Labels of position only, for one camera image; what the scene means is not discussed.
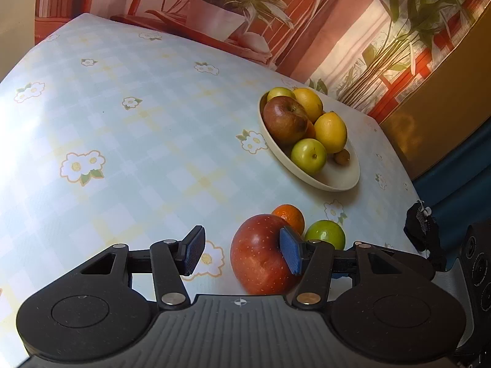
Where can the yellow orange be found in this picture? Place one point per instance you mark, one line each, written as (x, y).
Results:
(308, 101)

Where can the dark blue panel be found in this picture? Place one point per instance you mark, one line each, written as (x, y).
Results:
(452, 195)

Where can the green lime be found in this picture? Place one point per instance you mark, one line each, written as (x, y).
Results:
(326, 234)

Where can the large bright red apple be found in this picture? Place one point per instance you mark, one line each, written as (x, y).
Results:
(257, 257)

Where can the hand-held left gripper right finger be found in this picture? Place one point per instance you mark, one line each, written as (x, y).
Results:
(291, 251)

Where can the yellow-green round fruit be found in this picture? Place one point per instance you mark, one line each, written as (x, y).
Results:
(308, 155)
(280, 94)

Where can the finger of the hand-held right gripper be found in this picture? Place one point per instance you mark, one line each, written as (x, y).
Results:
(420, 226)

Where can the yellow lemon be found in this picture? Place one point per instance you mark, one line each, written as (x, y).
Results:
(330, 132)

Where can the dark red apple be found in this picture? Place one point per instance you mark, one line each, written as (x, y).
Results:
(284, 119)

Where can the small brown round fruit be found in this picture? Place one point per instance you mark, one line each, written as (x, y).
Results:
(342, 156)

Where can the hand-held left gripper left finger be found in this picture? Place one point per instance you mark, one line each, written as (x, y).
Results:
(193, 249)

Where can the printed wall cloth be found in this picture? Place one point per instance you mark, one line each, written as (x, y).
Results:
(337, 27)

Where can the floral checked tablecloth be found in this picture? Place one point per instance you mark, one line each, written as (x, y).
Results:
(134, 142)

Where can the cream plate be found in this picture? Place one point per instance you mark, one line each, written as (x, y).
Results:
(337, 178)

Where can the yellow wooden panel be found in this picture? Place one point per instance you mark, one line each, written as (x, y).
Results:
(441, 122)

